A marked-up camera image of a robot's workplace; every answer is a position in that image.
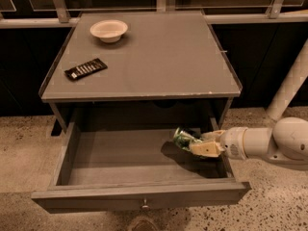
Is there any black snack bar packet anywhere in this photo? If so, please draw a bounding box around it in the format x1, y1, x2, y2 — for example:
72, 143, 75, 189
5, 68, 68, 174
64, 58, 108, 81

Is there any open grey top drawer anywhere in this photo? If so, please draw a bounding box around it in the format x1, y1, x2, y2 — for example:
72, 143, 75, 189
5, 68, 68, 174
32, 120, 250, 213

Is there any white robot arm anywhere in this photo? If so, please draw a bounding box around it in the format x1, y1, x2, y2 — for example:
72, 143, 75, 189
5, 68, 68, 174
189, 117, 308, 170

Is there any round metal drawer knob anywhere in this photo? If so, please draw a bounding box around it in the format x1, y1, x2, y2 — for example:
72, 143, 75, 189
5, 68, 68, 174
141, 198, 150, 210

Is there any green crushed soda can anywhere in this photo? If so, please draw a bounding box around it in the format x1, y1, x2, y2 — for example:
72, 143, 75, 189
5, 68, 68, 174
172, 127, 201, 151

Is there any white paper bowl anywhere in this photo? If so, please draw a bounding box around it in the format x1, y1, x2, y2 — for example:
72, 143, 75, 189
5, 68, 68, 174
90, 20, 128, 43

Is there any metal railing frame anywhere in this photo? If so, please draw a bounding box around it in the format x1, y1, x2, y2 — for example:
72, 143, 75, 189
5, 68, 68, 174
0, 0, 308, 29

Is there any white diagonal support pole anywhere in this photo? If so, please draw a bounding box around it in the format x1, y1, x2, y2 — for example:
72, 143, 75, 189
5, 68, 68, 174
266, 39, 308, 120

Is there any grey cabinet with top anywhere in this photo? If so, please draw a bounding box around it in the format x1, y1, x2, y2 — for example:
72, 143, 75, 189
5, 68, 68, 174
39, 11, 242, 130

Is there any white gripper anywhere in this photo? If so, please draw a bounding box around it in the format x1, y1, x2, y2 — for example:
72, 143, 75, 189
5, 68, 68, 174
189, 127, 247, 160

